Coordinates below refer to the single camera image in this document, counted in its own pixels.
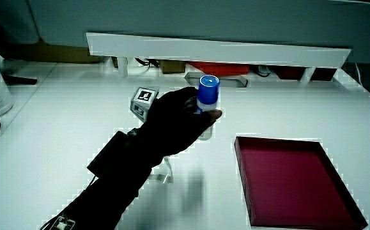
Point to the person's left hand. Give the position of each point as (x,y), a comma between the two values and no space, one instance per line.
(172,127)

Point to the glue bottle with blue cap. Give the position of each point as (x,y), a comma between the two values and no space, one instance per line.
(208,91)

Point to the black forearm sensor box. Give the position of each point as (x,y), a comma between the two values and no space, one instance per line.
(108,156)

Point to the person's left forearm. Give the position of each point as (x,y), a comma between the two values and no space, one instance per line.
(108,198)

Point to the white desk shelf riser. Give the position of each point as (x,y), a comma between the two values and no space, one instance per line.
(204,49)

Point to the white desk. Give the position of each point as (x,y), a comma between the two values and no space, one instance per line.
(60,127)

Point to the clear acrylic stand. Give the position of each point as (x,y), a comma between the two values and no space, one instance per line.
(167,174)

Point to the orange box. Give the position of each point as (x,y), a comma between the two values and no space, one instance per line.
(220,68)

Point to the grey metal tray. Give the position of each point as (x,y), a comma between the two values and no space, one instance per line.
(235,82)

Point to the large grey divider panel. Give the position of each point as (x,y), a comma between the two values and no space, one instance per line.
(204,19)

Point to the dark red box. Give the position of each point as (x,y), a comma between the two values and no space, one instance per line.
(290,73)

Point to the dark red tray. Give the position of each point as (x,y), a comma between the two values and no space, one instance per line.
(293,179)

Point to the brown cardboard box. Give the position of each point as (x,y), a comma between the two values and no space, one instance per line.
(53,52)

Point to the black flat object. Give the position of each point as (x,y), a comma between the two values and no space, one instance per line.
(20,80)

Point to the small grey divider panel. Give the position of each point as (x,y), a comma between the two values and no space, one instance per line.
(12,19)

